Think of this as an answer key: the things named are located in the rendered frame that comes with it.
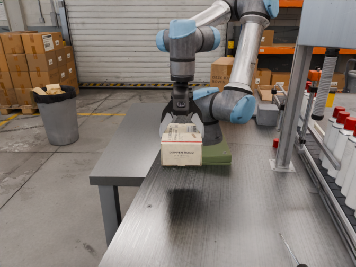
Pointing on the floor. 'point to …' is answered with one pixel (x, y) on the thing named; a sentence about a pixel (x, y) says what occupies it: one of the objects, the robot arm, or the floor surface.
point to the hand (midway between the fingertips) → (181, 138)
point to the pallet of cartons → (32, 67)
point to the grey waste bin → (60, 121)
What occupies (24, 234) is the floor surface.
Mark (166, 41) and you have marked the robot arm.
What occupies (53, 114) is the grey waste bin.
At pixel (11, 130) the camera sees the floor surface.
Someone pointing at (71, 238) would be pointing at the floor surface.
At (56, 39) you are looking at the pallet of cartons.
